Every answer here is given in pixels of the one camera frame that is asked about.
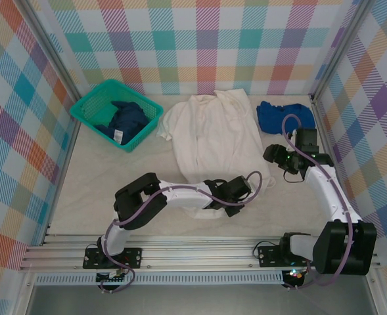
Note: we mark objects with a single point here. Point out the aluminium side rail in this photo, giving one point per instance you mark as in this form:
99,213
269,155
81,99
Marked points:
60,170
326,141

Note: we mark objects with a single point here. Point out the white t-shirt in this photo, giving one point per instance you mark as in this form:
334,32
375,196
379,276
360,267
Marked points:
213,138

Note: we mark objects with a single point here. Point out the folded blue t-shirt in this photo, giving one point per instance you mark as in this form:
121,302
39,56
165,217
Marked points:
272,118

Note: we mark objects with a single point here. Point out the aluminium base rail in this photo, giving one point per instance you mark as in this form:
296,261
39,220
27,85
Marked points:
196,252

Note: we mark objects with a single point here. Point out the aluminium frame post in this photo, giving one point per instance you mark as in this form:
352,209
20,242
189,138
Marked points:
52,49
342,49

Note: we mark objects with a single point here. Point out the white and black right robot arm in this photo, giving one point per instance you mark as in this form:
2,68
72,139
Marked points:
324,187

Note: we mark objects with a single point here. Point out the small black controller board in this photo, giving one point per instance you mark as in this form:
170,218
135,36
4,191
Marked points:
293,277
111,279

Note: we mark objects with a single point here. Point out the dark blue garment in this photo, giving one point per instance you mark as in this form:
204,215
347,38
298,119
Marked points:
129,118

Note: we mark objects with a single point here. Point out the teal plastic basket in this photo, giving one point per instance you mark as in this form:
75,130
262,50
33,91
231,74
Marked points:
140,138

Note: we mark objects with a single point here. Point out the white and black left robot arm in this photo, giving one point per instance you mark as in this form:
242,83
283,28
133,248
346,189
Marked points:
180,196

